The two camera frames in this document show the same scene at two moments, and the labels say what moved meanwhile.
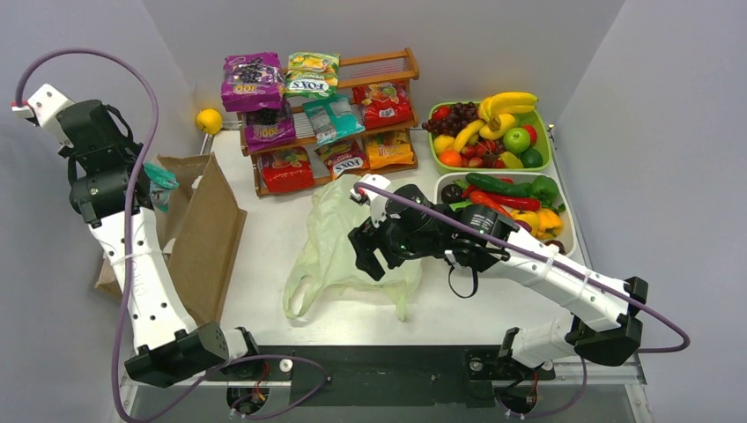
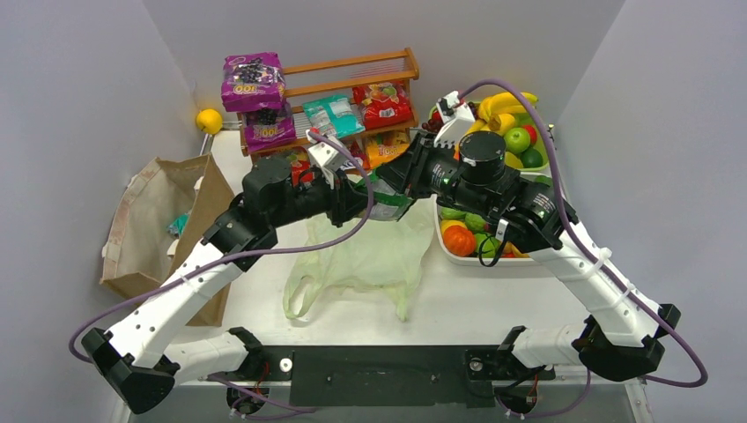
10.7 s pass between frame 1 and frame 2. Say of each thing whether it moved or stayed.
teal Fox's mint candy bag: moved
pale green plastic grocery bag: stayed
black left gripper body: moved
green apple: stayed
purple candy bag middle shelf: stayed
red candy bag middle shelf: stayed
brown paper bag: stayed
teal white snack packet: stayed
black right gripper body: moved
